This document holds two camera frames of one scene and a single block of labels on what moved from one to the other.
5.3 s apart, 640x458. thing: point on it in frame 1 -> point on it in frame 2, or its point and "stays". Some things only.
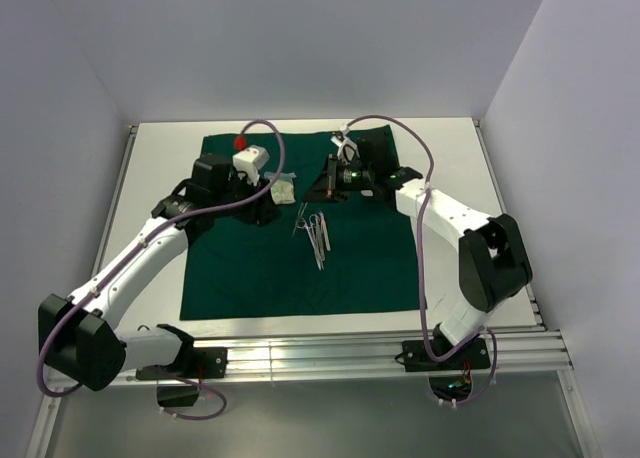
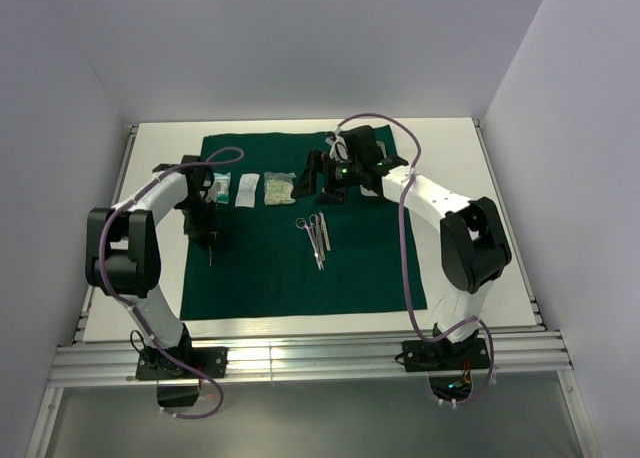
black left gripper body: [261, 208] -> [201, 233]
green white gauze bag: [282, 190] stays
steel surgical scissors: [303, 224] stays
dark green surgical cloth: [319, 257] stays
